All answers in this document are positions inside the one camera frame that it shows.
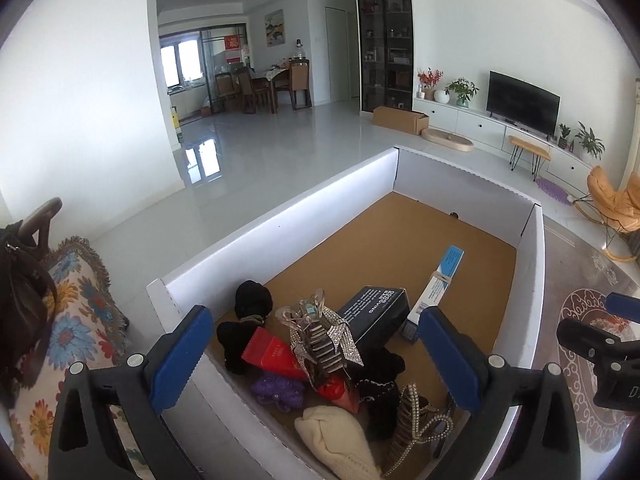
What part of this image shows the pearl beaded hair claw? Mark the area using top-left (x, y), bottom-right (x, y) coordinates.
top-left (383, 384), bottom-right (454, 478)

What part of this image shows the blue white carton box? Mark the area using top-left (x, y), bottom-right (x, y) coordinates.
top-left (406, 245), bottom-right (464, 332)

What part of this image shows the black knitted glove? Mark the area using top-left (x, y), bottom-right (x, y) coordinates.
top-left (349, 347), bottom-right (406, 441)

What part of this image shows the red snack packet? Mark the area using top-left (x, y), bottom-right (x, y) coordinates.
top-left (316, 374), bottom-right (360, 414)
top-left (242, 327), bottom-right (308, 382)

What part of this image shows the black rectangular box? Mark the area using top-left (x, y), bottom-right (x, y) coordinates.
top-left (337, 286), bottom-right (410, 353)

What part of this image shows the purple toy wand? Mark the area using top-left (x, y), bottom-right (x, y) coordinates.
top-left (250, 372), bottom-right (305, 413)

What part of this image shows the floral fabric sofa cover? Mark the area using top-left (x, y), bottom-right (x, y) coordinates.
top-left (1, 236), bottom-right (126, 479)

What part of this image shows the orange lounge chair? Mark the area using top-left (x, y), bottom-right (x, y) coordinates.
top-left (570, 166), bottom-right (639, 263)

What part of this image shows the white tv cabinet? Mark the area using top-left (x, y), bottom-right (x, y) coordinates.
top-left (412, 98), bottom-right (591, 194)

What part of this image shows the dark brown handbag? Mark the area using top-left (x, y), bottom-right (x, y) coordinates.
top-left (1, 197), bottom-right (63, 408)

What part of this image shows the green potted plant right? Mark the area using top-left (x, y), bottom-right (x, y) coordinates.
top-left (575, 122), bottom-right (605, 164)

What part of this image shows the green potted plant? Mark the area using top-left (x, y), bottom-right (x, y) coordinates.
top-left (445, 78), bottom-right (480, 107)
top-left (575, 122), bottom-right (605, 164)

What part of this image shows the small wooden bench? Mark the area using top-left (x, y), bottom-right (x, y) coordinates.
top-left (508, 135), bottom-right (552, 181)

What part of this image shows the small dark potted plant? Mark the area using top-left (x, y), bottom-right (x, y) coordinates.
top-left (558, 124), bottom-right (572, 150)

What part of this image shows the black flat television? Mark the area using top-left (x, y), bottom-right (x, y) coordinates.
top-left (486, 70), bottom-right (561, 136)

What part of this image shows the green potted plant left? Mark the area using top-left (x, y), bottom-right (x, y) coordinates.
top-left (445, 78), bottom-right (480, 107)

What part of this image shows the brown cardboard box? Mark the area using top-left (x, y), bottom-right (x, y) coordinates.
top-left (372, 106), bottom-right (430, 136)

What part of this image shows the red flower vase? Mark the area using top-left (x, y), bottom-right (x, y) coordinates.
top-left (418, 67), bottom-right (449, 104)

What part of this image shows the dining table with chairs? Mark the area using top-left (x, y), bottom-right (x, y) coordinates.
top-left (215, 58), bottom-right (312, 114)

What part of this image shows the dark glass display cabinet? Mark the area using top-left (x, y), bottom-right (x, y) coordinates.
top-left (357, 0), bottom-right (413, 113)

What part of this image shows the framed wall painting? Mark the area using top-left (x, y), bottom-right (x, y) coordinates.
top-left (265, 9), bottom-right (285, 48)

